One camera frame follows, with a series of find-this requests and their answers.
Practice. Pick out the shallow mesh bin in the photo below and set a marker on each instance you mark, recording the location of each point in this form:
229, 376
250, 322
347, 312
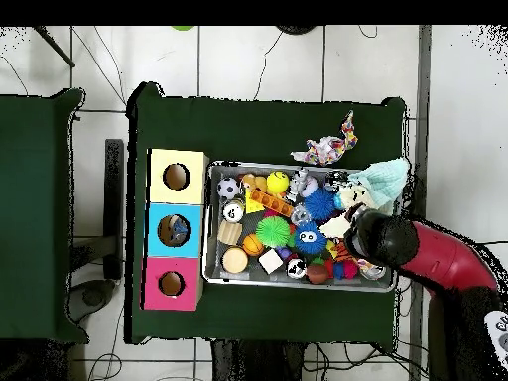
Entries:
214, 246

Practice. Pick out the black round object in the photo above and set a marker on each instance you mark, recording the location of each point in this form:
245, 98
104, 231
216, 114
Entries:
295, 29

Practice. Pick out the colourful dotted cloth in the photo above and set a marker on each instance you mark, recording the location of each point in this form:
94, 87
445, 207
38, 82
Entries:
325, 151

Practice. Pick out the toy hamburger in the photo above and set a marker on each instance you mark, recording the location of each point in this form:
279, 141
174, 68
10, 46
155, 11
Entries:
235, 260

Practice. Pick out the orange toy basketball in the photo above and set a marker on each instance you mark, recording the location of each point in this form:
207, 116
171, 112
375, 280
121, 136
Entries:
253, 245

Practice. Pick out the grey round stand foot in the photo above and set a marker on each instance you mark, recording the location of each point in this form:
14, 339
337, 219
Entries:
93, 295

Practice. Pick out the black slanted rod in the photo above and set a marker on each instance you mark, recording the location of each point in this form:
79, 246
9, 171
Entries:
55, 47

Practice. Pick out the dark green table cloth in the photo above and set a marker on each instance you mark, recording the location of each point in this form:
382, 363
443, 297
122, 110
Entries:
31, 218
258, 131

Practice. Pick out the mint green cloth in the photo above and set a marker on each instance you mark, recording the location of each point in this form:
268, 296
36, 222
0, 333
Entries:
385, 182

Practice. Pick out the small green object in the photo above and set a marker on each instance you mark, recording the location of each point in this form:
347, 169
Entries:
183, 27

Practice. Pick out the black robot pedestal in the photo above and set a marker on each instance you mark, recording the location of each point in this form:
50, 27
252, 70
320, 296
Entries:
258, 363

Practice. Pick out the wooden box with three holes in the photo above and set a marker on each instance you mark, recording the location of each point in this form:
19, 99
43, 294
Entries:
190, 238

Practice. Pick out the green spiky ball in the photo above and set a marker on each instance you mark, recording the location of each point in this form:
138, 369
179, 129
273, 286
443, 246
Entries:
273, 231

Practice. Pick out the black and white soccer ball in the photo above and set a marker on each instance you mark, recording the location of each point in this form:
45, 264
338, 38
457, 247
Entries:
228, 187

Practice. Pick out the yellow ball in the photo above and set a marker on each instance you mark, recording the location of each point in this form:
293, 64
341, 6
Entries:
278, 181

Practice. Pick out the silver pull-tab can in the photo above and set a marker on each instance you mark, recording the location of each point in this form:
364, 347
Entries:
233, 211

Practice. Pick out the blue spiky ball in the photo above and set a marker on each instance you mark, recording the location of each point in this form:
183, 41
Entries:
319, 203

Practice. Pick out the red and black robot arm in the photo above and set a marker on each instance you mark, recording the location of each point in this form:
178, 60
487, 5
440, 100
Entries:
444, 258

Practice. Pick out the orange plastic tray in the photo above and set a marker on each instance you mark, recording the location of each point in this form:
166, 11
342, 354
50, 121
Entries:
272, 202

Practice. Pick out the small clear plastic container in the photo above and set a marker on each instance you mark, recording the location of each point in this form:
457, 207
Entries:
300, 214

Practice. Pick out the black upright panel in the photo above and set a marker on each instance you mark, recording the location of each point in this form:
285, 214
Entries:
114, 198

